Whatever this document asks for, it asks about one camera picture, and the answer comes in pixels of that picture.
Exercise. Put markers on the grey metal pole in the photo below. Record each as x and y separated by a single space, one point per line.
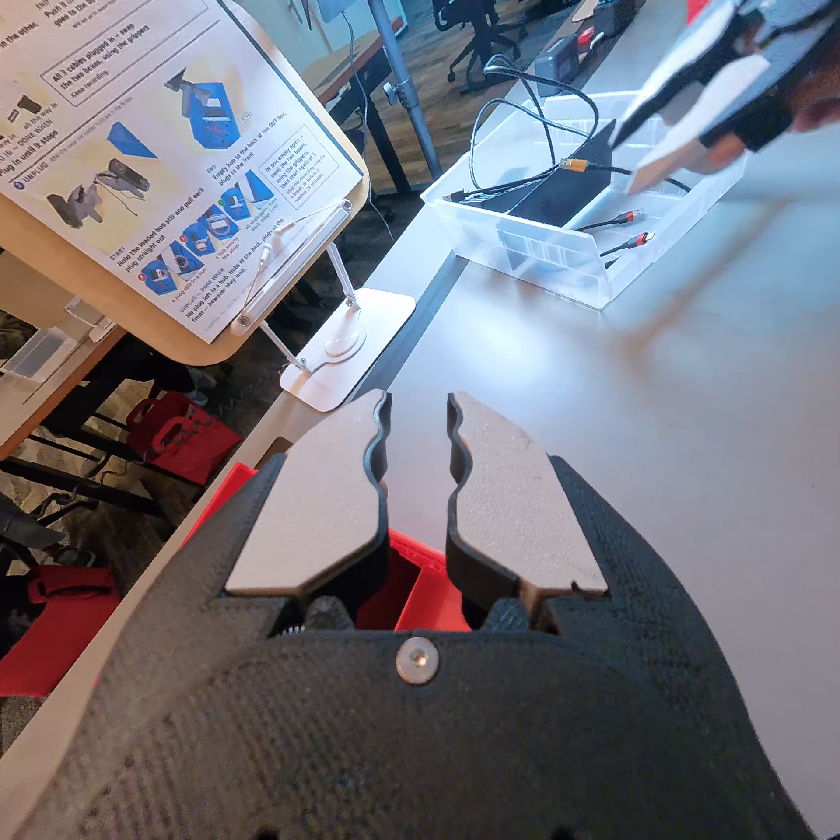
407 98

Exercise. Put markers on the clear plastic bin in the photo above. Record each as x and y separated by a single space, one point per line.
558 262

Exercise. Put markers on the black office chair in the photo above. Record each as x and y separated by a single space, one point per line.
479 33

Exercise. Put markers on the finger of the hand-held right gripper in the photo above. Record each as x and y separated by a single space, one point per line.
689 52
709 111

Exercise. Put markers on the red bag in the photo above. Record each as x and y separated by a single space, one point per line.
59 643
197 446

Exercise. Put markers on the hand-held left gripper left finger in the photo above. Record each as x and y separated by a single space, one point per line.
308 512

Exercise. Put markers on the instruction sheet on stand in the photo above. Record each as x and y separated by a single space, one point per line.
131 313

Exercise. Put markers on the dark box with red button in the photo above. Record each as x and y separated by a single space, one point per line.
554 62

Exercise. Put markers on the grey multi-port usb hub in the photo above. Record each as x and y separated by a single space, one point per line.
508 199

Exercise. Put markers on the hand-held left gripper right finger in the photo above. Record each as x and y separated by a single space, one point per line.
525 512

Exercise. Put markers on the white metal stand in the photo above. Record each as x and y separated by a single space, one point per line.
367 341

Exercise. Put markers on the person's right hand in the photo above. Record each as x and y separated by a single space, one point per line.
823 113

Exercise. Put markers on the clear page holder bar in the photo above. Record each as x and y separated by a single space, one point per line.
289 262

